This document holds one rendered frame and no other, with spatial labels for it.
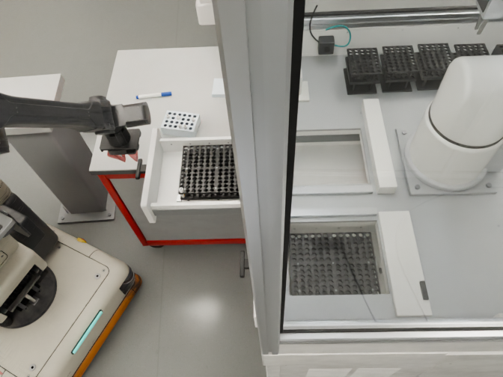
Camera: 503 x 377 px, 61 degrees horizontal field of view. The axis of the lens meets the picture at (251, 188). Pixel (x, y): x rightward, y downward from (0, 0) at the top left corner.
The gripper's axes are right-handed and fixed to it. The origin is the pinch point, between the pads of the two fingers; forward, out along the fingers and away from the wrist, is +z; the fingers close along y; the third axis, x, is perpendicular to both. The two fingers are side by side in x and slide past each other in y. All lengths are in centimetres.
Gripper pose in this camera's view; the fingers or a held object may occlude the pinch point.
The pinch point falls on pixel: (130, 158)
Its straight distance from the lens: 125.8
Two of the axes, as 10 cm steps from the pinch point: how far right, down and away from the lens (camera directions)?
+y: 10.0, -0.4, -0.5
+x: -0.1, -8.6, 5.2
